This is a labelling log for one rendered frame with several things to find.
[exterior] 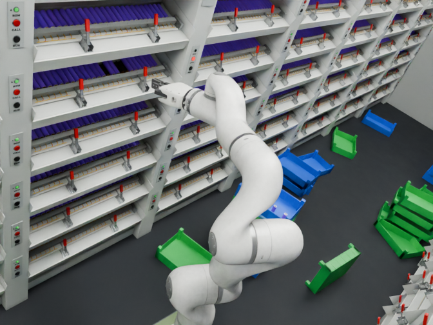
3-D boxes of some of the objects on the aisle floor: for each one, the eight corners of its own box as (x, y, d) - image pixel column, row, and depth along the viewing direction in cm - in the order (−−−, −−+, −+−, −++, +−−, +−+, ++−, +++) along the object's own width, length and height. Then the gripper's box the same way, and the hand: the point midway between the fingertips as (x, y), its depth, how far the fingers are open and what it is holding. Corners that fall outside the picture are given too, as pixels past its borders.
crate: (345, 273, 248) (361, 253, 236) (314, 294, 230) (330, 273, 217) (335, 264, 252) (350, 242, 240) (304, 283, 234) (319, 261, 222)
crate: (220, 269, 224) (225, 260, 219) (198, 292, 209) (203, 283, 204) (178, 236, 233) (181, 227, 228) (154, 256, 218) (157, 247, 213)
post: (150, 231, 230) (267, -172, 122) (136, 238, 224) (247, -180, 116) (128, 208, 238) (218, -188, 130) (115, 215, 232) (198, -197, 124)
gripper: (211, 86, 132) (170, 68, 141) (178, 94, 121) (136, 75, 130) (208, 108, 135) (168, 89, 145) (175, 118, 125) (134, 97, 134)
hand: (157, 84), depth 136 cm, fingers closed
